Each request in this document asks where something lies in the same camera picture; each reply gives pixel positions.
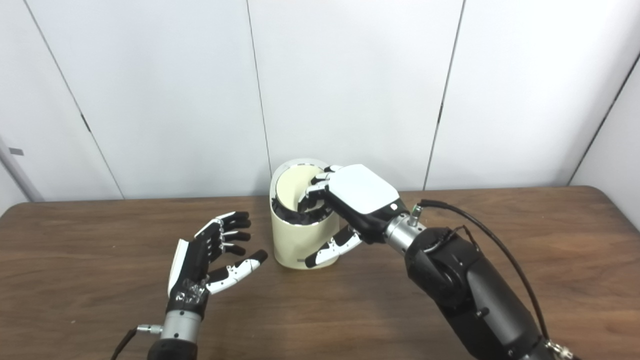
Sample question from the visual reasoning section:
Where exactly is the cream-colored bin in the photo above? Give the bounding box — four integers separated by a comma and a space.
269, 158, 342, 271

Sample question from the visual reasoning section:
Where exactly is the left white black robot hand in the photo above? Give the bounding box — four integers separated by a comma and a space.
166, 211, 269, 321

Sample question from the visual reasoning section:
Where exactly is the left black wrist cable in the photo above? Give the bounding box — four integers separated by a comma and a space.
110, 324, 165, 360

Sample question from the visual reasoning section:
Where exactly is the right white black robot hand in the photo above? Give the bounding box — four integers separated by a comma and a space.
298, 164, 401, 270

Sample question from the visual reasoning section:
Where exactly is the black bin liner bag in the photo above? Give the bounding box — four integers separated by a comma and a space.
271, 197, 334, 227

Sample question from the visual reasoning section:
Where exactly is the cream round bin lid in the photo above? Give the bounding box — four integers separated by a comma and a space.
275, 165, 331, 211

